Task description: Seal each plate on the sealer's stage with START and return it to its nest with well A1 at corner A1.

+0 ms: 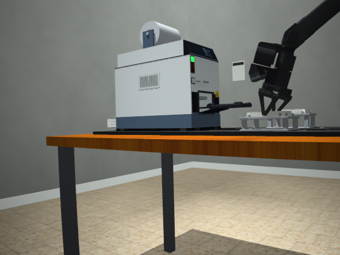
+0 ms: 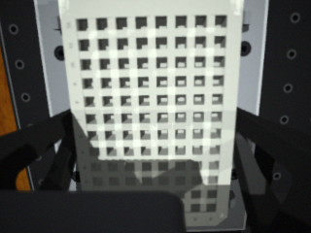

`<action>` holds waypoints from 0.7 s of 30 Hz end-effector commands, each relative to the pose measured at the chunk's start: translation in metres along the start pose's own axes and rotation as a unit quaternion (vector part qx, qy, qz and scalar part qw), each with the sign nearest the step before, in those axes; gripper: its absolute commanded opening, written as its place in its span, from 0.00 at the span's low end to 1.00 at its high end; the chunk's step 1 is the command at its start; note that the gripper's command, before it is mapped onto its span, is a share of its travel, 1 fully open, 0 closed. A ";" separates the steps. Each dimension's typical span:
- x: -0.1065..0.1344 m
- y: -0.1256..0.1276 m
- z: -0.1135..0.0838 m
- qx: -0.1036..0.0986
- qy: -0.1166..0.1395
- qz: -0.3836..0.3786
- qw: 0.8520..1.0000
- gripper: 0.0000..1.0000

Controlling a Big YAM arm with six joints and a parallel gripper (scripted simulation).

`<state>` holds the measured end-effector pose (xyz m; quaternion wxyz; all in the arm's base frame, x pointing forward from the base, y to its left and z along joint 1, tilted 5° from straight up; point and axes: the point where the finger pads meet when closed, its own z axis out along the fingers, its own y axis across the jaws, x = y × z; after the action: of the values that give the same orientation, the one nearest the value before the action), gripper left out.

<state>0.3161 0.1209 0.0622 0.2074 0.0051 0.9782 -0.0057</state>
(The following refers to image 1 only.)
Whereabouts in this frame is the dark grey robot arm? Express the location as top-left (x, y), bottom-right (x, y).
top-left (249, 0), bottom-right (340, 85)

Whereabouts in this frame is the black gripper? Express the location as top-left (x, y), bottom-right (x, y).
top-left (258, 68), bottom-right (292, 116)

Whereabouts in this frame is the white cylinder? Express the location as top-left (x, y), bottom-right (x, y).
top-left (140, 21), bottom-right (181, 46)

